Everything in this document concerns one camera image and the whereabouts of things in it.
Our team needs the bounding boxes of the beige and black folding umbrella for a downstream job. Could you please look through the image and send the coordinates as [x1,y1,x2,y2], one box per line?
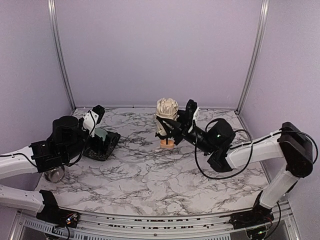
[154,97,179,149]

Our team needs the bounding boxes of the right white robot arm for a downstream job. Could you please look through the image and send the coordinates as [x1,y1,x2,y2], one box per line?
[155,110,319,211]

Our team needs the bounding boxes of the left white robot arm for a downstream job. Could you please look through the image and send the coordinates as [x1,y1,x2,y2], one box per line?
[0,111,120,213]

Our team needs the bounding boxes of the green lidded bowl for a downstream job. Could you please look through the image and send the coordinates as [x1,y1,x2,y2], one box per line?
[94,127,108,142]

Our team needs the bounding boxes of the clear glass cup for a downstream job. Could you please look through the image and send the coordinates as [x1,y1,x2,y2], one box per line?
[44,165,66,183]

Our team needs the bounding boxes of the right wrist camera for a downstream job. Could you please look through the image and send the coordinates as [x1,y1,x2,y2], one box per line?
[185,99,199,133]

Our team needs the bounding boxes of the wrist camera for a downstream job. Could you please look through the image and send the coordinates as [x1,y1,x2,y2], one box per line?
[82,105,105,138]
[185,99,199,133]

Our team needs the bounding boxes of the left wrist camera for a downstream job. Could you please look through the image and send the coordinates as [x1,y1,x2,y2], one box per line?
[82,105,105,138]

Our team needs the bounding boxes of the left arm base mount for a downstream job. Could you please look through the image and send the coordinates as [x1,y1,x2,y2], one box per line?
[36,190,80,229]

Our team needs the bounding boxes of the aluminium front rail frame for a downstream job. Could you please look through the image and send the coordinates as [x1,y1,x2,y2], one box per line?
[8,201,301,240]

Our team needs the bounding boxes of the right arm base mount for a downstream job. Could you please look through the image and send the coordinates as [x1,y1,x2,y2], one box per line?
[228,200,275,230]

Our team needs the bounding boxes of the right aluminium corner post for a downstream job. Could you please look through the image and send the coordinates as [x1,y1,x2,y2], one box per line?
[235,0,270,115]

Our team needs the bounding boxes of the aluminium corner post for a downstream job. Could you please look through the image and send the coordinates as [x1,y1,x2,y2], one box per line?
[47,0,76,113]
[235,0,270,115]

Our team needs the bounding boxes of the left aluminium corner post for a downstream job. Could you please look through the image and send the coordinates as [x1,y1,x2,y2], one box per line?
[47,0,76,113]

